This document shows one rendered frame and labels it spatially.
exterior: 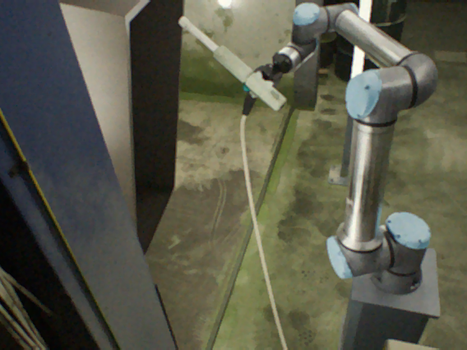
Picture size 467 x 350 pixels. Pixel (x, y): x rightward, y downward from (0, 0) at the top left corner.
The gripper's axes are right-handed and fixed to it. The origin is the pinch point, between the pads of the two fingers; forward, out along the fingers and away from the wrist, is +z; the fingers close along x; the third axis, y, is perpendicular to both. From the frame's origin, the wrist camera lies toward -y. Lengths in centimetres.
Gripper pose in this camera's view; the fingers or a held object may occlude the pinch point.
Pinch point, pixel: (251, 89)
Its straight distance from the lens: 152.5
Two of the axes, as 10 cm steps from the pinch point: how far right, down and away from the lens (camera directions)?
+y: -2.1, 3.8, 9.0
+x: -7.4, -6.7, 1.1
